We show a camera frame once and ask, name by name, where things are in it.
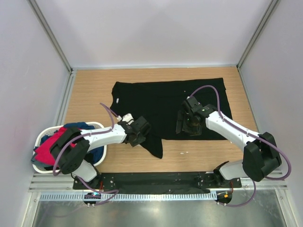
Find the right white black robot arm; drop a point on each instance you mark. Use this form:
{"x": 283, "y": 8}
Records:
{"x": 260, "y": 156}

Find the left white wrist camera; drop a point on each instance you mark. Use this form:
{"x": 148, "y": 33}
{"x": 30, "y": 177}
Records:
{"x": 126, "y": 118}

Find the slotted grey cable duct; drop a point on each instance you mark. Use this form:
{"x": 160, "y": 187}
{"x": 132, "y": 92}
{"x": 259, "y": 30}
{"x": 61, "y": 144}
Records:
{"x": 90, "y": 196}

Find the right aluminium frame post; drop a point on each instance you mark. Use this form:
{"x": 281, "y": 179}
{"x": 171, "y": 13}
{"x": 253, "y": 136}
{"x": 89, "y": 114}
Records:
{"x": 273, "y": 4}

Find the black t shirt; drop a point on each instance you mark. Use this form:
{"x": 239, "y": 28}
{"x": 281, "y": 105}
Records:
{"x": 159, "y": 102}

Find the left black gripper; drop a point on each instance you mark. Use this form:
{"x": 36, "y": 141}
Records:
{"x": 141, "y": 139}

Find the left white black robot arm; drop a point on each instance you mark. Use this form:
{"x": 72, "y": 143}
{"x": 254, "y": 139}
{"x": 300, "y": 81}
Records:
{"x": 70, "y": 149}

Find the white perforated laundry basket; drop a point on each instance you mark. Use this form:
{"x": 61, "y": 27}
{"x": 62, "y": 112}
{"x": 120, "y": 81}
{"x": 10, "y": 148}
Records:
{"x": 97, "y": 159}

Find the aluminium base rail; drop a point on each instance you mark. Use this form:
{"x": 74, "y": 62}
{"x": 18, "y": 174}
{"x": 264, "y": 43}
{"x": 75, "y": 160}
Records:
{"x": 64, "y": 183}

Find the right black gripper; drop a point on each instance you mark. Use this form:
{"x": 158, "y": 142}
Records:
{"x": 182, "y": 116}

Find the grey t shirt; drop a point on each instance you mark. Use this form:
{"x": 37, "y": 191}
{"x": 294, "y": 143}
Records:
{"x": 35, "y": 162}

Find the left aluminium frame post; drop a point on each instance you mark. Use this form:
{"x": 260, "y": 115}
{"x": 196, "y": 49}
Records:
{"x": 47, "y": 29}

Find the aluminium frame post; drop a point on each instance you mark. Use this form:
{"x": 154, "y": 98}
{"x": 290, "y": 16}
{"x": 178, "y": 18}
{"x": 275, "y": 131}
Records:
{"x": 273, "y": 4}
{"x": 47, "y": 29}

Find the blue t shirt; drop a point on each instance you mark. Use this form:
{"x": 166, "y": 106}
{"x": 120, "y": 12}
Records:
{"x": 79, "y": 125}

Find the pink t shirt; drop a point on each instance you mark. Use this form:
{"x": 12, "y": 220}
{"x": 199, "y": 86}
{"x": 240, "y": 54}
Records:
{"x": 42, "y": 153}

